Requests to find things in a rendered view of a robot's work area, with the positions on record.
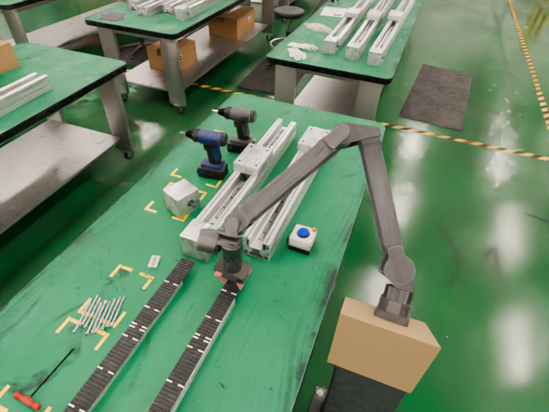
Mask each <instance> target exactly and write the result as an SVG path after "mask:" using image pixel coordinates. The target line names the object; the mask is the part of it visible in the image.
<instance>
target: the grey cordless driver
mask: <svg viewBox="0 0 549 412"><path fill-rule="evenodd" d="M213 111H215V112H218V114H219V115H220V116H223V117H225V119H231V120H234V126H235V127H236V130H237V134H234V135H233V136H232V137H231V138H230V140H229V141H228V143H227V145H226V148H227V150H228V152H232V153H237V154H241V153H242V152H243V151H244V149H245V148H246V147H247V146H248V145H249V143H252V144H255V141H254V140H253V139H252V137H250V136H249V135H250V130H249V125H248V123H251V122H252V123H254V122H255V121H256V118H257V112H256V111H255V110H250V109H245V108H239V107H231V106H226V107H225V108H219V109H218V110H213Z"/></svg>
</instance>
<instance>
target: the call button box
mask: <svg viewBox="0 0 549 412"><path fill-rule="evenodd" d="M302 227H305V228H307V229H308V230H309V232H310V233H309V235H308V236H306V237H302V236H299V234H298V230H299V229H300V228H302ZM316 235H317V230H316V232H313V231H312V228H309V227H307V226H303V225H299V224H296V225H295V227H294V229H293V231H292V234H291V235H290V236H288V238H287V241H289V242H288V249H291V250H293V251H296V252H299V253H303V254H305V255H308V256H309V255H310V252H311V250H312V248H313V246H314V244H315V240H316Z"/></svg>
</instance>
